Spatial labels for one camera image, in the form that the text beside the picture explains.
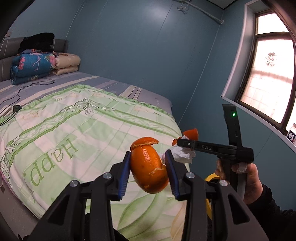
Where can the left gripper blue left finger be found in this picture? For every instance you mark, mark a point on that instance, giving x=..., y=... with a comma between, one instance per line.
x=123, y=175

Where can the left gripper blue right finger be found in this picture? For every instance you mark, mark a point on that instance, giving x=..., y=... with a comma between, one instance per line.
x=172, y=174

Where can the orange peel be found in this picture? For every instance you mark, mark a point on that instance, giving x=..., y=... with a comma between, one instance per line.
x=191, y=134
x=146, y=166

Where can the white tissue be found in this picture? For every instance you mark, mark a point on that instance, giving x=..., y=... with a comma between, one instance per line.
x=182, y=154

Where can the person right hand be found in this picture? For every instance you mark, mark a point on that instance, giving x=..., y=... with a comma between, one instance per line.
x=253, y=186

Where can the green floral quilt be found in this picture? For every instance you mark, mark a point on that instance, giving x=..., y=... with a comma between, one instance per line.
x=143, y=216

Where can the bed with striped sheet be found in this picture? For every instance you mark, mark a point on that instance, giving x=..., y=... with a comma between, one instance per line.
x=76, y=132

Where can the beige folded blanket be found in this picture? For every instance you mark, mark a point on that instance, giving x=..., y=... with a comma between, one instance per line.
x=66, y=63

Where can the blue floral folded blanket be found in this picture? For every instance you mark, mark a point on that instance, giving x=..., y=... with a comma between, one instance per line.
x=31, y=65

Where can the black clothing pile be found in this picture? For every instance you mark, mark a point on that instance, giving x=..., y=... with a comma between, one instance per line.
x=42, y=42

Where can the grey bed headboard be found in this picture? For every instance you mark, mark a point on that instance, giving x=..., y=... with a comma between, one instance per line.
x=9, y=50

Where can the window with brown frame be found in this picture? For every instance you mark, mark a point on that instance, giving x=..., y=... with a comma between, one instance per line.
x=262, y=79

